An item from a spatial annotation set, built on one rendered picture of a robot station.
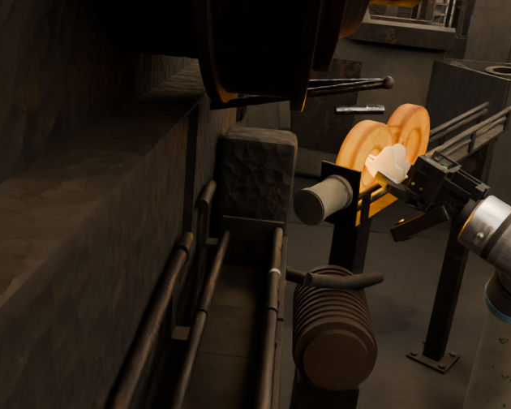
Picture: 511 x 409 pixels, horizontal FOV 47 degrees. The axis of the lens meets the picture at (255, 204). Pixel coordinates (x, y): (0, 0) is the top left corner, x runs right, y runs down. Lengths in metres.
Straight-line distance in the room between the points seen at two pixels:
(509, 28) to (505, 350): 3.69
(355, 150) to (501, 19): 4.03
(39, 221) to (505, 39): 4.70
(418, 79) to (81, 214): 2.95
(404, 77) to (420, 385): 1.84
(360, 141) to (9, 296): 0.83
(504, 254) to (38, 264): 0.79
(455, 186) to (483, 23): 4.19
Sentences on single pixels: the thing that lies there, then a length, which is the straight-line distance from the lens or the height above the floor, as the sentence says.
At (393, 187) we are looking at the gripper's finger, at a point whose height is 0.70.
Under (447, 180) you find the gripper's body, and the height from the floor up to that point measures 0.72.
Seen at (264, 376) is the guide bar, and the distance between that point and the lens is 0.46.
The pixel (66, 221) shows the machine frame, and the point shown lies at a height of 0.87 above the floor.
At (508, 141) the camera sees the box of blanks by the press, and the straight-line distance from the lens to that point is 2.69.
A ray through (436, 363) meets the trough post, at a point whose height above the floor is 0.01.
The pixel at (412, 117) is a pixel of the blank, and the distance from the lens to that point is 1.15.
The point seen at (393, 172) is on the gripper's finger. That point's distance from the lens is 1.01.
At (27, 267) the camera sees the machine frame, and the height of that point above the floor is 0.87.
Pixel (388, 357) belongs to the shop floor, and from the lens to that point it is 1.84.
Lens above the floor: 0.97
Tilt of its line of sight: 20 degrees down
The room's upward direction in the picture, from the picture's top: 6 degrees clockwise
